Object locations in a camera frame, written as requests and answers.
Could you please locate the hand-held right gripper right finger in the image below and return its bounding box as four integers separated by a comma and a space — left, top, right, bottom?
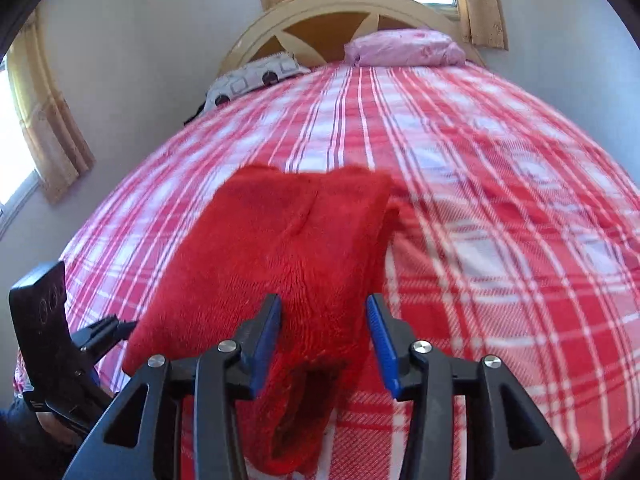
365, 293, 581, 480

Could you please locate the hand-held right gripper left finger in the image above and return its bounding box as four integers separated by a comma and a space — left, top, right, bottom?
61, 293, 284, 480

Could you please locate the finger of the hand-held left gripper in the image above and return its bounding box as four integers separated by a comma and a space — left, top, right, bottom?
74, 316, 139, 357

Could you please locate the red knitted sweater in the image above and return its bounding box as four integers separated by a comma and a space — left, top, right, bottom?
121, 164, 404, 477

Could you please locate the red plaid bed blanket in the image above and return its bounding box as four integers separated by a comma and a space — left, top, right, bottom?
12, 62, 640, 480

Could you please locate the dark cloth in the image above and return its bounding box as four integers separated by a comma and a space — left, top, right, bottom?
182, 99, 209, 127

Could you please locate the white patterned pillow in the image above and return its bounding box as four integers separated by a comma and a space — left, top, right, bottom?
204, 56, 312, 112

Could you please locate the pink pillow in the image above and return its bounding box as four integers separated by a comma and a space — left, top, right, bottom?
344, 29, 467, 68

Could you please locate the cream wooden headboard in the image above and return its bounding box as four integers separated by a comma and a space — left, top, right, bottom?
217, 0, 487, 79

